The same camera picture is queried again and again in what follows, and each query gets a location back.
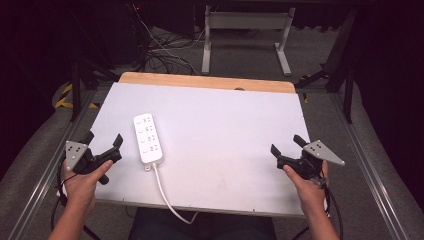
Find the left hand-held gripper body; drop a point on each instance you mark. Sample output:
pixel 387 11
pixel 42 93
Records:
pixel 95 159

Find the white power strip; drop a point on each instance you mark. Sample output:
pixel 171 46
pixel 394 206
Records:
pixel 148 138

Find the person's left hand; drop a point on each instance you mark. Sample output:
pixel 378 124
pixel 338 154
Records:
pixel 80 190

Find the person's right hand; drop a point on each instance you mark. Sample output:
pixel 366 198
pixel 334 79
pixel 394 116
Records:
pixel 308 191

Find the white metal stand frame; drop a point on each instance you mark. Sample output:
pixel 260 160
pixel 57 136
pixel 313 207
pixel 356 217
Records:
pixel 246 21

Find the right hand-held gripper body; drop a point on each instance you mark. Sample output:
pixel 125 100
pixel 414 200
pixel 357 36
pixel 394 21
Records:
pixel 313 160

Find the black angled metal stand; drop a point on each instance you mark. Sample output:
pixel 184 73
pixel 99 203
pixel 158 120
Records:
pixel 340 63

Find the aluminium floor rail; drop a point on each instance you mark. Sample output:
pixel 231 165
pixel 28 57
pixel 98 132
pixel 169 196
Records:
pixel 43 173
pixel 370 173

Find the white table cover board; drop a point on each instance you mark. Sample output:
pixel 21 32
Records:
pixel 216 140

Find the yellow black hazard tape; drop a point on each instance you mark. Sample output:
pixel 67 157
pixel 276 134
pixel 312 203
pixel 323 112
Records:
pixel 66 100

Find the black tripod stand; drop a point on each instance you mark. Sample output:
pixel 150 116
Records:
pixel 78 86

